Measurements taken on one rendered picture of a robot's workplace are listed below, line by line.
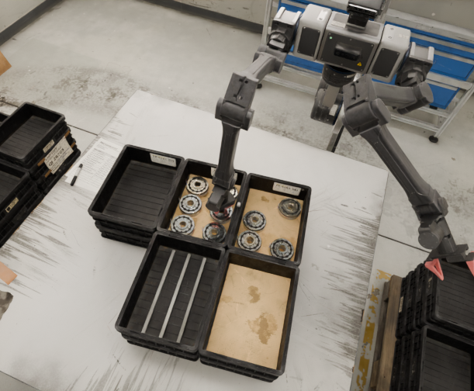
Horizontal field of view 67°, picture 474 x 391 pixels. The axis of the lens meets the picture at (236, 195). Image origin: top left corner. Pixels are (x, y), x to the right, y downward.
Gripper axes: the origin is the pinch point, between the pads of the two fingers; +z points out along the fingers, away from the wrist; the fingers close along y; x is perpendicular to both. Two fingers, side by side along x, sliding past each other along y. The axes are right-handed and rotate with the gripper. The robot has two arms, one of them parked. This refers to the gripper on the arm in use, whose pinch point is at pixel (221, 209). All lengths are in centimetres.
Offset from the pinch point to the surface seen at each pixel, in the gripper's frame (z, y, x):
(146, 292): 2.4, -43.2, -17.8
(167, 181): 4.6, -14.3, 27.9
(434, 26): 3, 199, 59
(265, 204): 4.9, 21.0, -5.0
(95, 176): 17, -44, 57
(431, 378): 49, 58, -106
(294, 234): 4.6, 23.8, -24.5
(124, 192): 3.9, -34.2, 31.1
